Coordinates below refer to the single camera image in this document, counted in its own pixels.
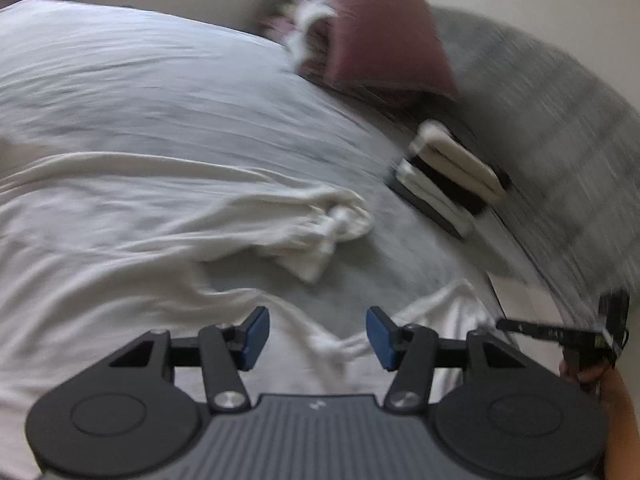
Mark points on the pink pillow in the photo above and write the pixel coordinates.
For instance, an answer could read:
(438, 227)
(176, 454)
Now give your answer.
(380, 25)

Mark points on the white pants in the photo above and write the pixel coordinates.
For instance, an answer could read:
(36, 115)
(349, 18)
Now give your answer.
(100, 240)

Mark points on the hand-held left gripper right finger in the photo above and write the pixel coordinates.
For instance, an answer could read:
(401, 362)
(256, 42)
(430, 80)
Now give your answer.
(380, 335)

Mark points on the folded white garment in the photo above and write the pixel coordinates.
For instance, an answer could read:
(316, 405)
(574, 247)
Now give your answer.
(435, 206)

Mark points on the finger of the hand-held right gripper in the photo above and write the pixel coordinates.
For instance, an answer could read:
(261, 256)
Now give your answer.
(540, 331)

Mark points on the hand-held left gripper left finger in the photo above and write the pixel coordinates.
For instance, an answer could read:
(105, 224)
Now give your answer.
(257, 332)

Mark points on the white flat board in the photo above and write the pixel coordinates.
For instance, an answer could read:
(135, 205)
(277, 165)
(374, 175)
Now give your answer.
(520, 295)

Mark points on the folded black garment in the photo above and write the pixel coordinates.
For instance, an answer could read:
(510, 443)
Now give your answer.
(450, 192)

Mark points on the grey sheeted bed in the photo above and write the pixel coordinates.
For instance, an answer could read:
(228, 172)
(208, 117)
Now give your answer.
(150, 60)

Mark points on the folded grey garment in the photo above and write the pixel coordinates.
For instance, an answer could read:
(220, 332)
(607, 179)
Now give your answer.
(425, 215)

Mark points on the person's right forearm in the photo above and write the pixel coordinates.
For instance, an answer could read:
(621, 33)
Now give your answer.
(620, 420)

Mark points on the person's right hand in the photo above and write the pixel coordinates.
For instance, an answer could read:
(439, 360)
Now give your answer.
(590, 375)

